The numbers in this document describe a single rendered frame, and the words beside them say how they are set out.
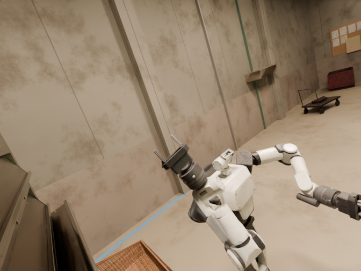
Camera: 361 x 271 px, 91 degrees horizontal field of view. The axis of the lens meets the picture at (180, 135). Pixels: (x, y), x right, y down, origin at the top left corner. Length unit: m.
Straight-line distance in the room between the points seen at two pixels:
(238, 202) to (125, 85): 2.78
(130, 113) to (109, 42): 1.20
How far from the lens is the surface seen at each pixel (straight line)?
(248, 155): 1.20
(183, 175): 0.67
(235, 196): 0.99
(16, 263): 0.83
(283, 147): 1.28
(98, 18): 3.63
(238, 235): 0.75
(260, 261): 1.49
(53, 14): 3.49
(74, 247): 1.06
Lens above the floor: 1.90
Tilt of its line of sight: 13 degrees down
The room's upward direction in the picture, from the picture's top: 19 degrees counter-clockwise
